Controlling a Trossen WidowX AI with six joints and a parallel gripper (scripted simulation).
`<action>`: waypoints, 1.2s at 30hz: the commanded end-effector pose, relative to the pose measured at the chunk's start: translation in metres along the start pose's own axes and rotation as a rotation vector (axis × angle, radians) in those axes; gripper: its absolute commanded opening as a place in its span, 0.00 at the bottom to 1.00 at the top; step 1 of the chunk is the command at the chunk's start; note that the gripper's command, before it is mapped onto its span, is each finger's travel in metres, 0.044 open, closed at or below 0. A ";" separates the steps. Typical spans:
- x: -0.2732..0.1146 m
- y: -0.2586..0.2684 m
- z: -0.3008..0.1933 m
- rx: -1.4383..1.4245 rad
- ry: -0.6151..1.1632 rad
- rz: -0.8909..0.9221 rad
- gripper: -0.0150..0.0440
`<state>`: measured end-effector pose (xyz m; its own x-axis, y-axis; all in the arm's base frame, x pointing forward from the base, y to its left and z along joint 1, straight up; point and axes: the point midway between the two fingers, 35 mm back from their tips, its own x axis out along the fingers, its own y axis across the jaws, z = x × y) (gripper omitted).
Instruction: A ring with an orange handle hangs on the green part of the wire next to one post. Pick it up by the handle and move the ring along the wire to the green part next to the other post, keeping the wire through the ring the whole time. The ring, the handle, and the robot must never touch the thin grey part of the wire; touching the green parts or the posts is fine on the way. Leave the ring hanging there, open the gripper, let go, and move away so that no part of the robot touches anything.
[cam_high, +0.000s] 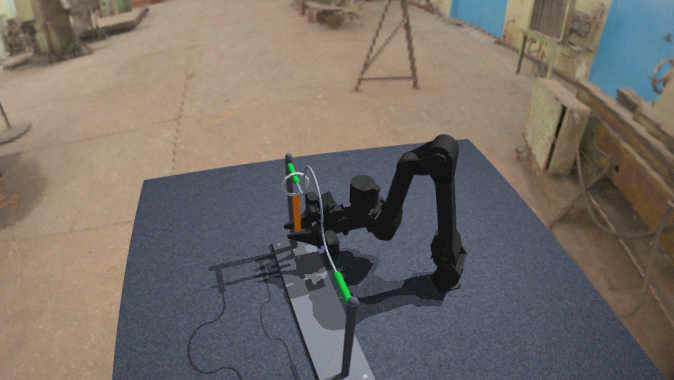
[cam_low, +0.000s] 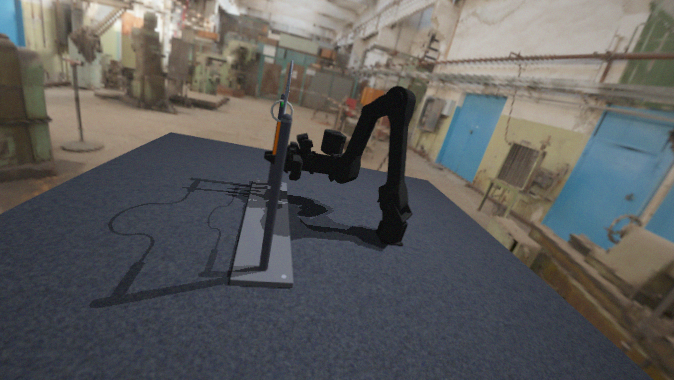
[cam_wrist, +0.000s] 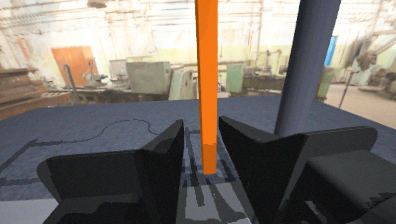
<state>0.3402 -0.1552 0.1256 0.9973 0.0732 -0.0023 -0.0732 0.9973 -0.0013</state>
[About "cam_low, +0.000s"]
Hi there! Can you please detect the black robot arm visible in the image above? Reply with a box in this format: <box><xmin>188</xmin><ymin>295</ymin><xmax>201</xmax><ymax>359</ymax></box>
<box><xmin>296</xmin><ymin>86</ymin><xmax>416</xmax><ymax>246</ymax></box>

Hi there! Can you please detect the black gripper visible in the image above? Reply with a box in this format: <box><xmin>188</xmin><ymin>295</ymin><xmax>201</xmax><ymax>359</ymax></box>
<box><xmin>264</xmin><ymin>141</ymin><xmax>320</xmax><ymax>181</ymax></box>

